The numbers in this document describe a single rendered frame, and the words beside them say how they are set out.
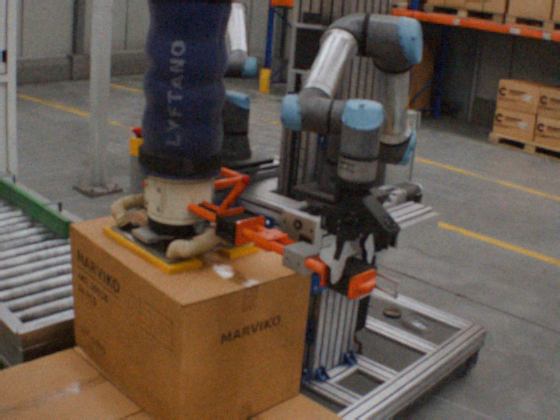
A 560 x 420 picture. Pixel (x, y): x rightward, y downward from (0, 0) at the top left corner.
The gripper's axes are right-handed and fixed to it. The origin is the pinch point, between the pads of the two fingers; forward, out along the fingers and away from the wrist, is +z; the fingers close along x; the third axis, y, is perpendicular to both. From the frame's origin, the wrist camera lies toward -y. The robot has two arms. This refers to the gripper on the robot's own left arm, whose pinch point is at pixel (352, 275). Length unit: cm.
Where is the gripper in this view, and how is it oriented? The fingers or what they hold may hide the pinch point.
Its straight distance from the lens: 137.5
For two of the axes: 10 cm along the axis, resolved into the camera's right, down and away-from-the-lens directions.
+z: -0.8, 9.4, 3.2
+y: -6.8, -2.9, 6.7
